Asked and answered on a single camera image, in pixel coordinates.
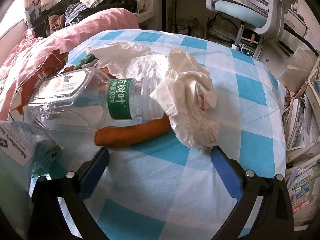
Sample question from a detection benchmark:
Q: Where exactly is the curled orange peel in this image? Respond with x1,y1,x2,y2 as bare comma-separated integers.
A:
100,66,118,79

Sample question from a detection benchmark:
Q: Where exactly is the shelf of books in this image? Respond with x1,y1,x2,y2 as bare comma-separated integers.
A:
282,55,320,220

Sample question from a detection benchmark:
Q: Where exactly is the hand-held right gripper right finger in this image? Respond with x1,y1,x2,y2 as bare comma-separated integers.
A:
210,145,294,240

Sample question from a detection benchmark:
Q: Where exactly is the red snack bag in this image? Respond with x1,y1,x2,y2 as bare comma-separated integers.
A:
10,50,69,123

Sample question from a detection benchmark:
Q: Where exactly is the white tissue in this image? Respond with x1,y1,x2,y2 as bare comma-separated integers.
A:
149,47,220,153
86,41,155,80

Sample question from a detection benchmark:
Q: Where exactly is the orange carrot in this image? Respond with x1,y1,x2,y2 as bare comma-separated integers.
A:
94,117,173,147

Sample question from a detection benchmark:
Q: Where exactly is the green wrapper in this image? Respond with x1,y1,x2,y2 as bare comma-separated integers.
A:
72,54,99,70

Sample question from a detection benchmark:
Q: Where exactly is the tissue packet in plastic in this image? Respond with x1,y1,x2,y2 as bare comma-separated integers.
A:
0,121,62,200

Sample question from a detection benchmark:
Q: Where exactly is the blue grey office chair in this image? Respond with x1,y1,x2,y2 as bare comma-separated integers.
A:
205,0,293,53

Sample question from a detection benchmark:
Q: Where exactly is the clear bottle green label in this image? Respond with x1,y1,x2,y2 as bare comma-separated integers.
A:
95,77,168,121

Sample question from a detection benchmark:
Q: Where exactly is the pink quilt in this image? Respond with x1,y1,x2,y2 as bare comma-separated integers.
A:
0,7,139,120

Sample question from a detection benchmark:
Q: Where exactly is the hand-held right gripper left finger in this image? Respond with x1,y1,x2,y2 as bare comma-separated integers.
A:
30,147,110,240

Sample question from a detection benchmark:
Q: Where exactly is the blue white checked bedsheet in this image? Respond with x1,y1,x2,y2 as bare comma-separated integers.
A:
22,29,287,240

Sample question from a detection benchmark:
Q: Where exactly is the pile of clothes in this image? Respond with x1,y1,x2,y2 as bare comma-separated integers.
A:
32,0,148,38

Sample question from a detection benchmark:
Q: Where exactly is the clear plastic container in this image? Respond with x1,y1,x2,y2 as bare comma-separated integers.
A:
27,67,112,133

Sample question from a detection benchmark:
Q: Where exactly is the translucent plastic bag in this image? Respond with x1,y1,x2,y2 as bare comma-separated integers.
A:
277,45,318,90

